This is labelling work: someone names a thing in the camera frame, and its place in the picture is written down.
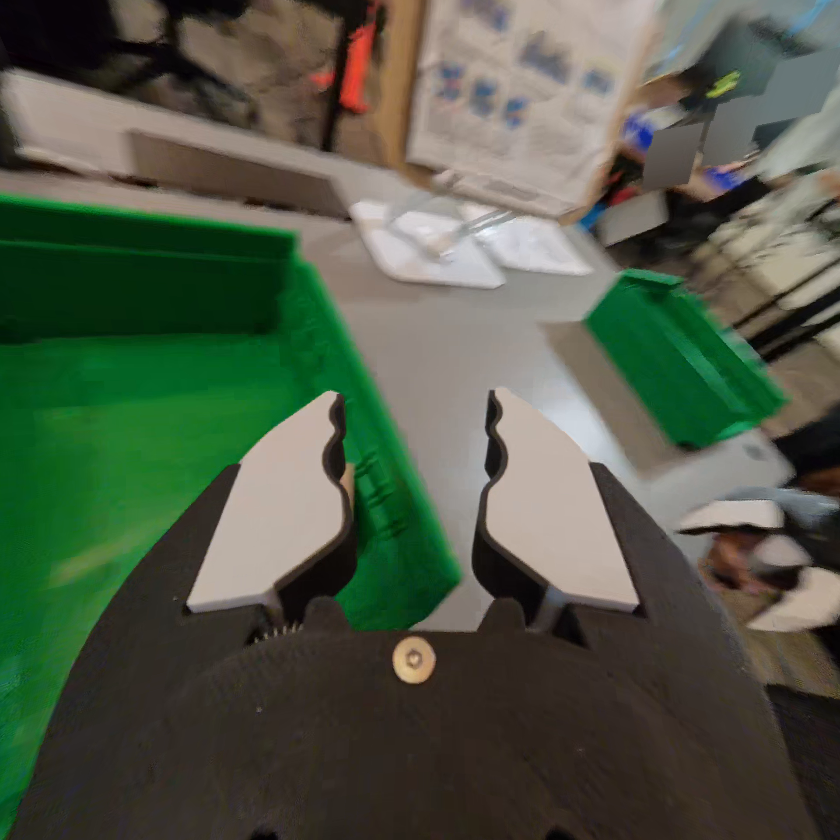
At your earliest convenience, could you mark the white plastic tray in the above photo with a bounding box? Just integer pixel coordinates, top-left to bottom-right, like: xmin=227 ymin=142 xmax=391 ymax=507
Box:
xmin=348 ymin=200 xmax=506 ymax=290
xmin=459 ymin=203 xmax=595 ymax=277

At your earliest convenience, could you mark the wooden sign board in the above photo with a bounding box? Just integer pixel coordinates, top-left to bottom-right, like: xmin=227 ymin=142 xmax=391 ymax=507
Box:
xmin=379 ymin=0 xmax=660 ymax=227

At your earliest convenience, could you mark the green plastic bin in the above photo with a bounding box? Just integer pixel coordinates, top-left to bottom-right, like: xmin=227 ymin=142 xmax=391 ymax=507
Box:
xmin=0 ymin=193 xmax=463 ymax=828
xmin=583 ymin=268 xmax=788 ymax=450

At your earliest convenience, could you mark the grey desk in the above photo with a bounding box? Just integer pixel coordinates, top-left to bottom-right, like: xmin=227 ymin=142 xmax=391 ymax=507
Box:
xmin=0 ymin=164 xmax=798 ymax=631

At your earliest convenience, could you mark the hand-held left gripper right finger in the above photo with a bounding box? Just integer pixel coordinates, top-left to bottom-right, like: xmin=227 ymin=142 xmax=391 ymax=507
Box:
xmin=471 ymin=387 xmax=642 ymax=632

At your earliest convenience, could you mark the clear acrylic sign stand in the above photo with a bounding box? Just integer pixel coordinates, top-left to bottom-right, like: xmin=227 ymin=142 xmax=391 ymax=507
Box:
xmin=387 ymin=167 xmax=519 ymax=263

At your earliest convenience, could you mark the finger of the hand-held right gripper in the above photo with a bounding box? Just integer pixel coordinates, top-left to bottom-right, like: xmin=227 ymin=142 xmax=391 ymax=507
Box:
xmin=748 ymin=567 xmax=840 ymax=632
xmin=676 ymin=500 xmax=785 ymax=534

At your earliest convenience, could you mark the orange red tool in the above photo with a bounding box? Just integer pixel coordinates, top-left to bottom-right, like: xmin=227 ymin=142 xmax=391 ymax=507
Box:
xmin=311 ymin=0 xmax=385 ymax=116

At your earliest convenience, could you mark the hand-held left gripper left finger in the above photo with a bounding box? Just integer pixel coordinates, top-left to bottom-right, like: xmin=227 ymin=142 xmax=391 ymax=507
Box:
xmin=185 ymin=390 xmax=360 ymax=624

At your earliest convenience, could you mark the printed instruction sheet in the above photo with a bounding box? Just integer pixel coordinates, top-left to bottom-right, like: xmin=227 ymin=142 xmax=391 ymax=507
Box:
xmin=406 ymin=0 xmax=657 ymax=217

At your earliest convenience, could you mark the grey flat box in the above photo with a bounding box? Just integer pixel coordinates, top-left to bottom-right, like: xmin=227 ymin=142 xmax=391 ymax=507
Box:
xmin=128 ymin=130 xmax=349 ymax=219

